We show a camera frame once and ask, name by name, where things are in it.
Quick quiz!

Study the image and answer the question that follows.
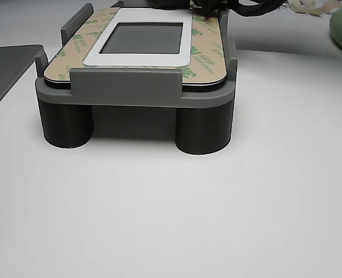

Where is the tan adhesive-backed device panel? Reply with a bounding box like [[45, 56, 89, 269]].
[[44, 8, 227, 93]]

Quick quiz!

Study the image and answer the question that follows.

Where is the dark grey flat tray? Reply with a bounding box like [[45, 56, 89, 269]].
[[0, 43, 46, 120]]

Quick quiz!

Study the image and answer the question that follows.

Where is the grey fixture with dark legs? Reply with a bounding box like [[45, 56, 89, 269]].
[[34, 2, 240, 156]]

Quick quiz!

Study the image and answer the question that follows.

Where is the black braided cable loop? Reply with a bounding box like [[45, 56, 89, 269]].
[[187, 0, 290, 20]]

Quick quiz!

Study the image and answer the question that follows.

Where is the black blocky gripper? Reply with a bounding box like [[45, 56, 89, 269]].
[[145, 0, 192, 9]]

